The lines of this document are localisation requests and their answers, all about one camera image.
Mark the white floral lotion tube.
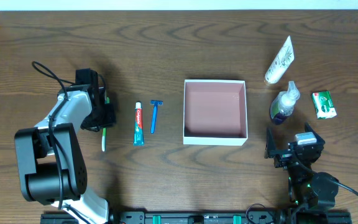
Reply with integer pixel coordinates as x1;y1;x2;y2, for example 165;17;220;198
264;36;295;85

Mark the black mounting rail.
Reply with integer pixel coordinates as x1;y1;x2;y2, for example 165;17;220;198
40;210;352;224

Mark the Colgate toothpaste tube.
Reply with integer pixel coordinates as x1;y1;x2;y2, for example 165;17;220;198
133;101;144;146

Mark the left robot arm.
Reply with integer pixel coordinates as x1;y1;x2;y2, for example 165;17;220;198
14;68;116;223

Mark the clear pump soap bottle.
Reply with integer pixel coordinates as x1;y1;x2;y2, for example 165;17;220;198
270;81;300;125

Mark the white cardboard box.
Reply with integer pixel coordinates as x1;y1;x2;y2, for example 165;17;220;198
183;79;248;146

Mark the blue disposable razor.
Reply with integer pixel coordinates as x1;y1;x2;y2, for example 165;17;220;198
150;100;163;134

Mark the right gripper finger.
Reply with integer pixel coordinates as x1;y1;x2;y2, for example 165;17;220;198
265;128;278;159
305;122;325;145

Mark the green soap bar packet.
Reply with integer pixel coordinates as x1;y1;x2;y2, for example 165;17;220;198
311;91;337;119

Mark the green white toothbrush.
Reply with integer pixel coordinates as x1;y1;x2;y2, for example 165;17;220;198
101;95;109;152

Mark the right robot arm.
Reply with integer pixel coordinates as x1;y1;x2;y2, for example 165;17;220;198
264;123;339;223

